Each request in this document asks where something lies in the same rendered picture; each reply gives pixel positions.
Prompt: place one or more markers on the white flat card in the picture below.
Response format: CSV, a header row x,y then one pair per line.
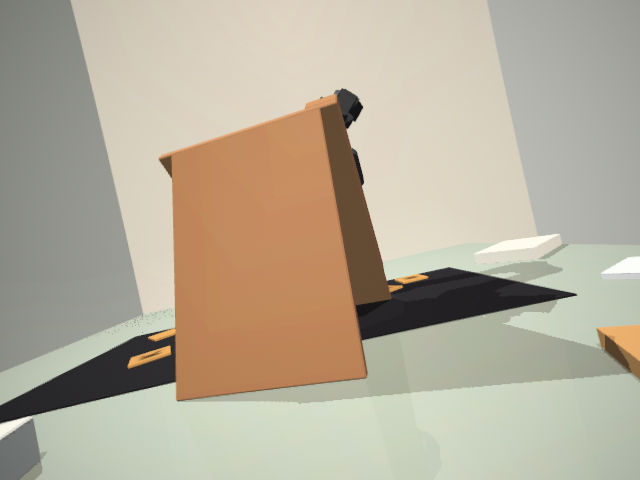
x,y
627,269

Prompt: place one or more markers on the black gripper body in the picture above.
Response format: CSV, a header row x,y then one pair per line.
x,y
358,166

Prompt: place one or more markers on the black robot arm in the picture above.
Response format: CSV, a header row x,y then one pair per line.
x,y
350,106

